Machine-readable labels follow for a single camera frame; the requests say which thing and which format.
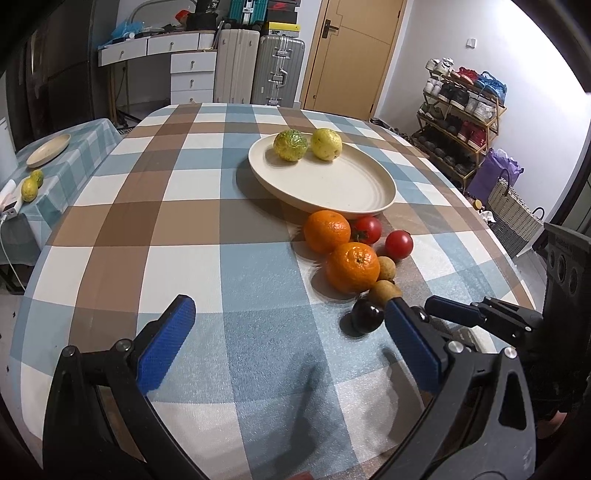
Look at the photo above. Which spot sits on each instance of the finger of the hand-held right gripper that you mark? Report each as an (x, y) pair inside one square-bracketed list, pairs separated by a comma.
[(452, 310)]

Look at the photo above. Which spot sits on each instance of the small cream plate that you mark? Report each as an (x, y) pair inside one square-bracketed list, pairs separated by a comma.
[(48, 150)]

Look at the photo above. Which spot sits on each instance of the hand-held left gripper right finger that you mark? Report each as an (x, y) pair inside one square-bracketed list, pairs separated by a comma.
[(411, 346)]

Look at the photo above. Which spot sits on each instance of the black shoe box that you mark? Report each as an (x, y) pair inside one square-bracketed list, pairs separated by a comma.
[(282, 9)]

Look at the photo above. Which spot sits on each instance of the blue plastic bag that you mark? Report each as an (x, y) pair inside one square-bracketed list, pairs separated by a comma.
[(124, 28)]

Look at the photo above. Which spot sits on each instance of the silver suitcase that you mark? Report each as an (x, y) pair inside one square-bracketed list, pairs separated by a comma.
[(277, 71)]

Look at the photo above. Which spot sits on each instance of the woven basket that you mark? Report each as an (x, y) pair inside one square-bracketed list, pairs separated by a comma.
[(515, 214)]

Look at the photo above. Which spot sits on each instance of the bumpy green citrus fruit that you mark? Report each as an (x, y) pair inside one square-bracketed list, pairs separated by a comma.
[(290, 146)]

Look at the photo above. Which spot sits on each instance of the yellow guava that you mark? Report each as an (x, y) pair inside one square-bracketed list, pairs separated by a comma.
[(326, 144)]

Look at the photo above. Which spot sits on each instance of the beige suitcase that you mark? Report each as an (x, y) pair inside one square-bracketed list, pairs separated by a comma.
[(236, 67)]

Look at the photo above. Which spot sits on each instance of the cream round plate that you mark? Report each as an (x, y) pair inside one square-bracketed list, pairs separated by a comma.
[(332, 189)]

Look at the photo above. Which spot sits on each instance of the purple bag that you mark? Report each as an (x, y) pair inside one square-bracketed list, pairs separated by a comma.
[(494, 173)]

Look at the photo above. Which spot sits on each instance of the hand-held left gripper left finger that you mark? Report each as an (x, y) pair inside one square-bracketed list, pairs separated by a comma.
[(166, 344)]

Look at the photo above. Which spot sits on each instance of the wooden door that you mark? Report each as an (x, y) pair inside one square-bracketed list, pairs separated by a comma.
[(351, 60)]

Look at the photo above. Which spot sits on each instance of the black and yellow box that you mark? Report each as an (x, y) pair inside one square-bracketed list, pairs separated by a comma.
[(285, 28)]

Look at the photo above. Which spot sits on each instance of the teal suitcase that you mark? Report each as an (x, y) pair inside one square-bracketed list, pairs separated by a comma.
[(244, 9)]

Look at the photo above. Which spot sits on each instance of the small brown fruit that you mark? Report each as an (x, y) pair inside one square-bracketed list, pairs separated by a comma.
[(384, 291), (388, 269)]

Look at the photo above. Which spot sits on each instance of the red tomato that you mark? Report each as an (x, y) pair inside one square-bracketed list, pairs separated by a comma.
[(398, 244), (369, 229)]

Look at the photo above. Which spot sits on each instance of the shoe rack with shoes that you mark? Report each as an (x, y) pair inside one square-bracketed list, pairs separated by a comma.
[(457, 124)]

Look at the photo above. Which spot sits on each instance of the dark grey refrigerator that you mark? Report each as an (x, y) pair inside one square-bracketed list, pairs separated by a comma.
[(78, 69)]

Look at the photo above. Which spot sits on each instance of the dark purple fruit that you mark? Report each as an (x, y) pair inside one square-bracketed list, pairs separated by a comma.
[(367, 316)]

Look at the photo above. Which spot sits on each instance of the clear plastic storage box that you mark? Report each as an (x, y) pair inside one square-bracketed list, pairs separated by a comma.
[(78, 157)]

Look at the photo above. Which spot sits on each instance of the white desk with drawers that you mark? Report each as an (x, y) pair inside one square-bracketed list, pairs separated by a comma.
[(191, 62)]

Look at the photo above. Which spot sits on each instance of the small yellow-green fruit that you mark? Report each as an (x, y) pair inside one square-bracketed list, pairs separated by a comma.
[(29, 189), (37, 177)]

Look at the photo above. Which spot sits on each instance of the white power strip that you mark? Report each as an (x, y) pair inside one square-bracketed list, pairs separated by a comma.
[(10, 201)]

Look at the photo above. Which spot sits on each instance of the orange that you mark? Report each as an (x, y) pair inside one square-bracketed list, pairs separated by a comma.
[(353, 268), (327, 230)]

